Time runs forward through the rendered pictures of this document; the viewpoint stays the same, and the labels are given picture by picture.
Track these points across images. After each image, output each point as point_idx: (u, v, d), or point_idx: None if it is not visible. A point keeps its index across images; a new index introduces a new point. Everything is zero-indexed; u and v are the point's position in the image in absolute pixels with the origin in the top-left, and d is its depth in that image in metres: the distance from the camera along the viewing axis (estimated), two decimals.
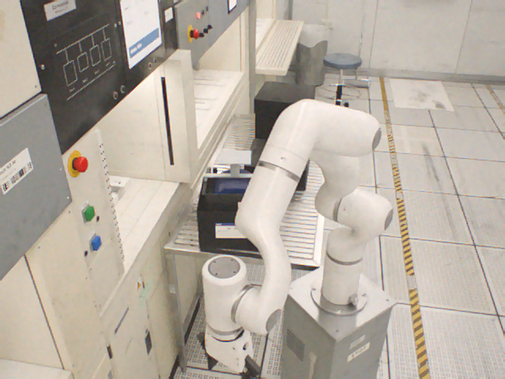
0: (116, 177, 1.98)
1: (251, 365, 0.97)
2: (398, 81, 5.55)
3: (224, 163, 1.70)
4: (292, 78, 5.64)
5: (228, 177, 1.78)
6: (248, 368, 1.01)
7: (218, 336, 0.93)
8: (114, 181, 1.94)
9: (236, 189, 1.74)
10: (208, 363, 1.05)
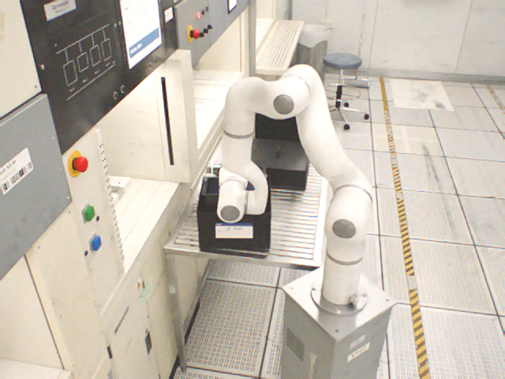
0: (116, 177, 1.98)
1: (216, 172, 1.69)
2: (398, 81, 5.55)
3: None
4: None
5: None
6: None
7: (229, 178, 1.59)
8: (114, 181, 1.94)
9: None
10: None
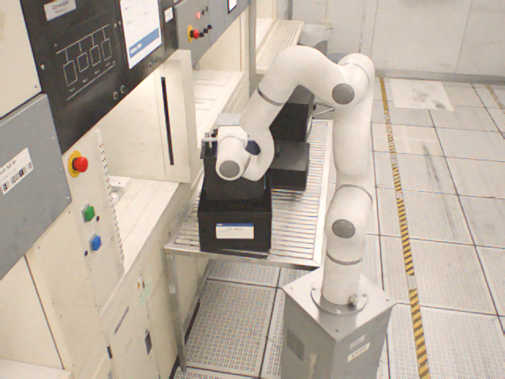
0: (116, 177, 1.98)
1: (216, 132, 1.61)
2: (398, 81, 5.55)
3: (222, 125, 1.62)
4: None
5: None
6: None
7: (227, 135, 1.51)
8: (114, 181, 1.94)
9: None
10: None
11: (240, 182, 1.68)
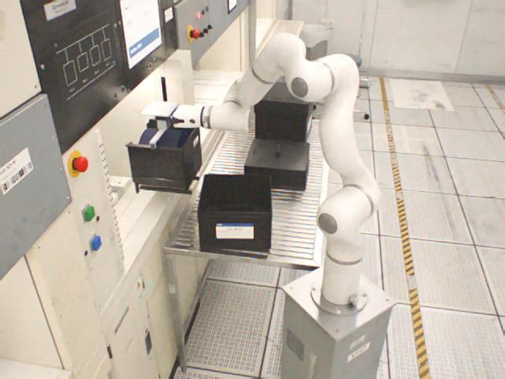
0: (116, 177, 1.98)
1: (175, 119, 1.61)
2: (398, 81, 5.55)
3: (170, 113, 1.62)
4: None
5: (164, 132, 1.68)
6: None
7: (207, 107, 1.61)
8: (114, 181, 1.94)
9: (181, 133, 1.70)
10: None
11: (195, 158, 1.76)
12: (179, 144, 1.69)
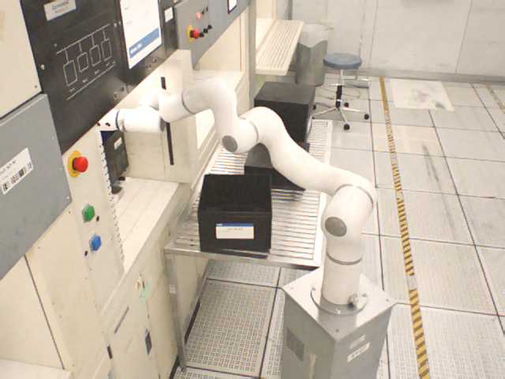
0: None
1: None
2: (398, 81, 5.55)
3: None
4: (292, 78, 5.64)
5: None
6: None
7: (121, 111, 1.68)
8: (114, 181, 1.94)
9: (102, 136, 1.77)
10: None
11: (117, 159, 1.83)
12: None
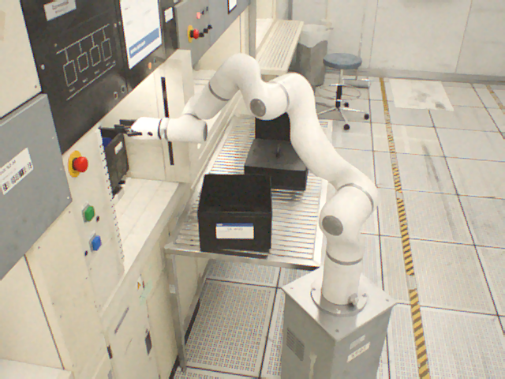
0: None
1: (134, 133, 1.66)
2: (398, 81, 5.55)
3: None
4: None
5: None
6: None
7: (163, 120, 1.67)
8: None
9: (102, 140, 1.78)
10: (125, 119, 1.73)
11: (117, 163, 1.84)
12: None
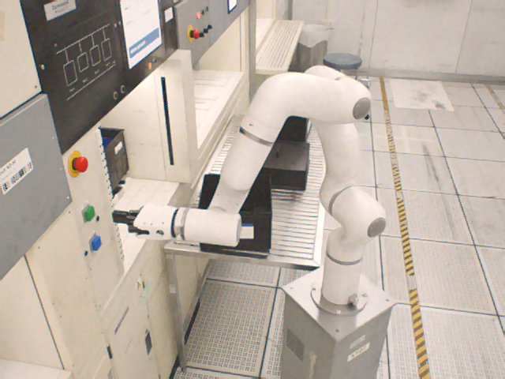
0: None
1: (136, 228, 1.18)
2: (398, 81, 5.55)
3: None
4: None
5: None
6: None
7: (180, 213, 1.17)
8: None
9: (102, 140, 1.78)
10: (121, 211, 1.22)
11: (117, 163, 1.84)
12: None
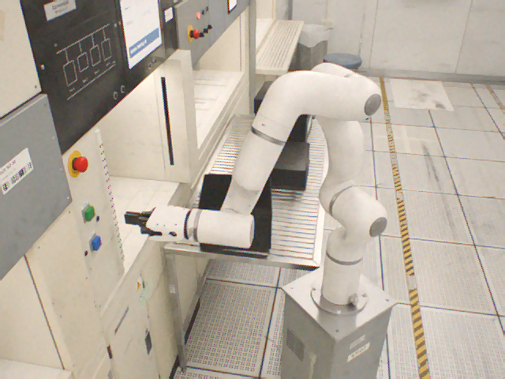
0: None
1: (149, 230, 1.17)
2: (398, 81, 5.55)
3: None
4: None
5: None
6: None
7: (192, 215, 1.17)
8: None
9: None
10: (134, 212, 1.22)
11: None
12: None
